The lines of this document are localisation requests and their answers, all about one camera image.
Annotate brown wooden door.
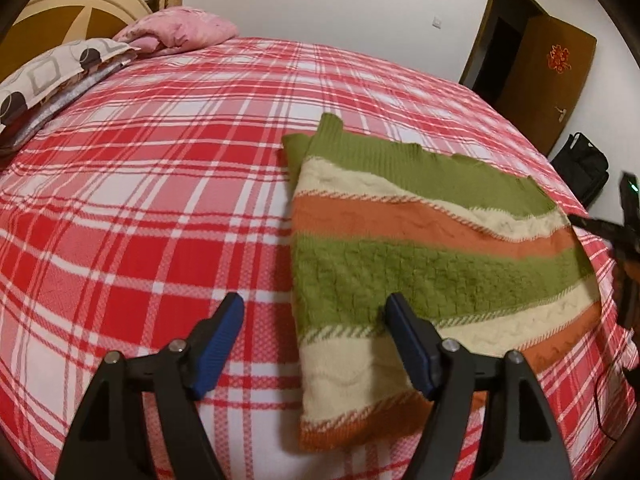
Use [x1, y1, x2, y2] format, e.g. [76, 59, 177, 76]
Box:
[502, 12, 598, 155]

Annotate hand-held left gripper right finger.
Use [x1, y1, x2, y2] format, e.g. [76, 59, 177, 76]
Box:
[382, 292, 573, 480]

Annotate pink pillow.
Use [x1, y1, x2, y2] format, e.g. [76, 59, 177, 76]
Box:
[112, 6, 240, 57]

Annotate dark wooden door frame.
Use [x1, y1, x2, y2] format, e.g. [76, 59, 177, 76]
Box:
[459, 0, 546, 106]

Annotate black backpack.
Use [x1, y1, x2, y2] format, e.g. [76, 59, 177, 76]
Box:
[550, 132, 610, 207]

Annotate red paper door decoration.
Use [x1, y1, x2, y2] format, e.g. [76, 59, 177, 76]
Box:
[546, 45, 573, 75]

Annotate grey patterned pillow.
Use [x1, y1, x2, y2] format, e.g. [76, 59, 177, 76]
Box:
[0, 37, 142, 153]

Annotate green striped knit sweater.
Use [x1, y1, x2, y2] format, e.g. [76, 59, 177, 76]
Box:
[281, 112, 602, 454]

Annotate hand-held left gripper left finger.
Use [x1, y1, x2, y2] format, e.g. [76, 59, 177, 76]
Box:
[55, 292, 246, 480]

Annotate cream wooden headboard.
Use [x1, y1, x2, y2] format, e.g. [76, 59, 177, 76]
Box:
[7, 0, 153, 43]

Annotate black cable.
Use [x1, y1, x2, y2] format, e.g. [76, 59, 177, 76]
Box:
[595, 332, 640, 443]

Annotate red plaid bed sheet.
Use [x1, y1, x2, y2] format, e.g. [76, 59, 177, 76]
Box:
[0, 35, 636, 480]

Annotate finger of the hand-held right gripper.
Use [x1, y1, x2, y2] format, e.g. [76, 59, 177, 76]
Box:
[567, 214, 628, 243]

